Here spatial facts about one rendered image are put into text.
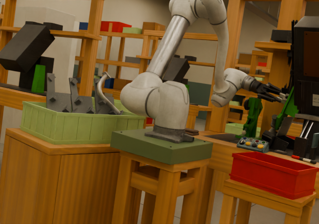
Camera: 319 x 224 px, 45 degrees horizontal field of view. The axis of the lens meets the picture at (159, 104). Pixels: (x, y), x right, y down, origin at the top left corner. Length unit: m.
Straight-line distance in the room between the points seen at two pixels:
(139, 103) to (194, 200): 0.55
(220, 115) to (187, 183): 1.05
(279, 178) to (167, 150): 0.48
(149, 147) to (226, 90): 0.80
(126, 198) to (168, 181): 0.27
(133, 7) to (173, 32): 10.13
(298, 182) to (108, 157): 1.05
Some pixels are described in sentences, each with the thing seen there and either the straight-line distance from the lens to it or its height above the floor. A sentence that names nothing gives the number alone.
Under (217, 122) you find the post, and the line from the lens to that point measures 2.85.
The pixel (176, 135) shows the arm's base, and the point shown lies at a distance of 1.84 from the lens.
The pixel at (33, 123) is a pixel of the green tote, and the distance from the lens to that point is 2.29.
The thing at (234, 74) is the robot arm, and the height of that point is 1.30.
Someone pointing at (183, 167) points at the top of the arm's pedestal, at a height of 0.82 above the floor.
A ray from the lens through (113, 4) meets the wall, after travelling 11.53.
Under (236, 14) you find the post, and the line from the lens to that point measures 2.88.
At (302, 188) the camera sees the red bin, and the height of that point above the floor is 0.84.
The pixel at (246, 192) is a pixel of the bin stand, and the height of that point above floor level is 0.77.
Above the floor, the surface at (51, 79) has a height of 1.11.
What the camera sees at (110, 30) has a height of 2.04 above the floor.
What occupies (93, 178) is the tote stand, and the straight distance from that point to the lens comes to 2.20.
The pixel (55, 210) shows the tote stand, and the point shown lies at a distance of 2.14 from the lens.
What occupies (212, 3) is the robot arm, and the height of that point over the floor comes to 1.64.
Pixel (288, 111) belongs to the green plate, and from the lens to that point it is 2.29.
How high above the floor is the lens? 1.21
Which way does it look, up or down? 4 degrees down
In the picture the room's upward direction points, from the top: 8 degrees clockwise
